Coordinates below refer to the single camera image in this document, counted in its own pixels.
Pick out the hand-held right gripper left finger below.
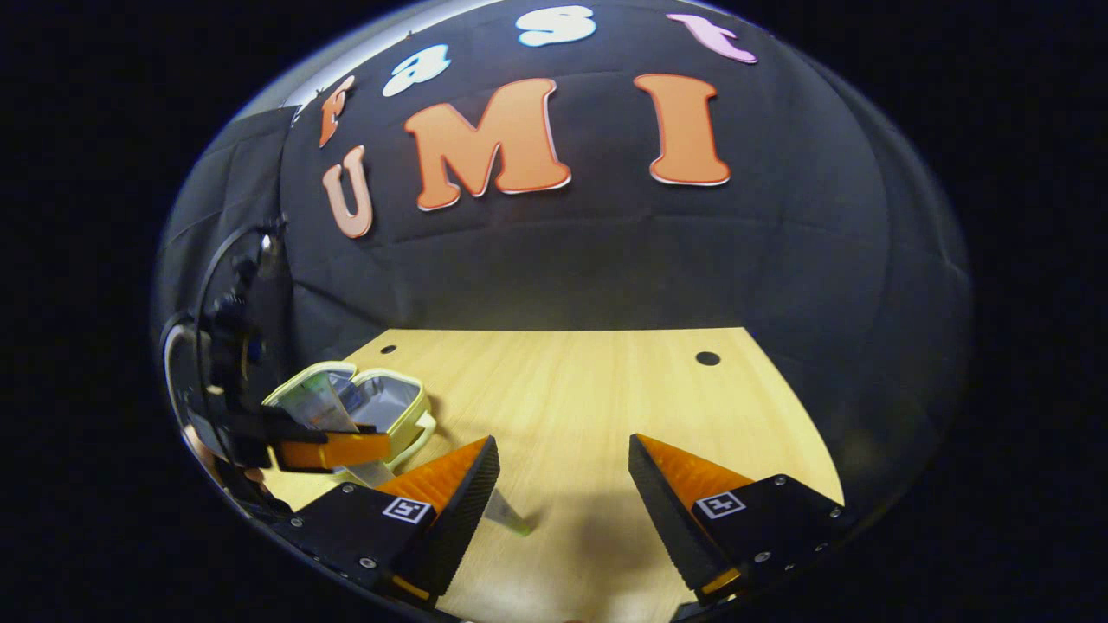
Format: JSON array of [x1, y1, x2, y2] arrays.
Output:
[[273, 437, 501, 613]]

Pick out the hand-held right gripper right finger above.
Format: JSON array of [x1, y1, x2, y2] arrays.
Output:
[[628, 435, 869, 600]]

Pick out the white tube blue print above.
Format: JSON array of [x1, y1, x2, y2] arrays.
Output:
[[288, 372, 396, 488]]

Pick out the black backdrop cloth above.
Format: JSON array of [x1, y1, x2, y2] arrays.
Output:
[[151, 0, 975, 520]]

